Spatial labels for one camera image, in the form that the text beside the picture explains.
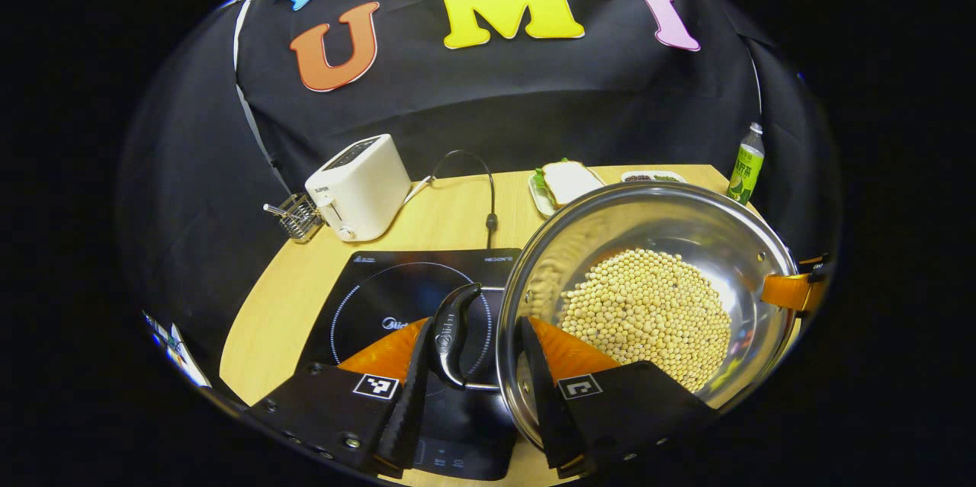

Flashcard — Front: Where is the black induction cooktop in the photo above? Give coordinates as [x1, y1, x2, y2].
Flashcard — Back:
[301, 247, 523, 482]

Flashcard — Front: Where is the white toaster cable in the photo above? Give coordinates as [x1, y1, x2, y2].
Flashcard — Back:
[402, 175, 435, 206]

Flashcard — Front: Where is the green label drink bottle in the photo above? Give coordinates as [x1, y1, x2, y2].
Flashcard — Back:
[727, 122, 766, 204]

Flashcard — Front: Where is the black power cable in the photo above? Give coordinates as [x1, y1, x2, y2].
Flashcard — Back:
[431, 150, 500, 250]

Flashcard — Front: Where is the pile of soybeans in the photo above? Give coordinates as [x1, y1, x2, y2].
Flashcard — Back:
[559, 248, 733, 394]

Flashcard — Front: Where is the small metal wire rack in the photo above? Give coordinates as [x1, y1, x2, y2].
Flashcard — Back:
[263, 194, 325, 244]

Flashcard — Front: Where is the white bread sandwich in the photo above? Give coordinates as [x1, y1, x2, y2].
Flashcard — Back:
[534, 159, 603, 207]

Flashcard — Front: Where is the stainless steel pot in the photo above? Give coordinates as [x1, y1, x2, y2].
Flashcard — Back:
[433, 182, 801, 457]

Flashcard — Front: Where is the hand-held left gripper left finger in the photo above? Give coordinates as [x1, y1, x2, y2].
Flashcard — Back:
[248, 317, 435, 476]

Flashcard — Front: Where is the small rectangular plate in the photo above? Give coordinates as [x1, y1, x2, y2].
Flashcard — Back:
[528, 171, 607, 217]

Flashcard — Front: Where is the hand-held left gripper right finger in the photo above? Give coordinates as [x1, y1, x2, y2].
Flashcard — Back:
[518, 316, 718, 478]

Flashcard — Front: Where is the white toaster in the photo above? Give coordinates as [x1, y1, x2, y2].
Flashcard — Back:
[305, 134, 413, 242]

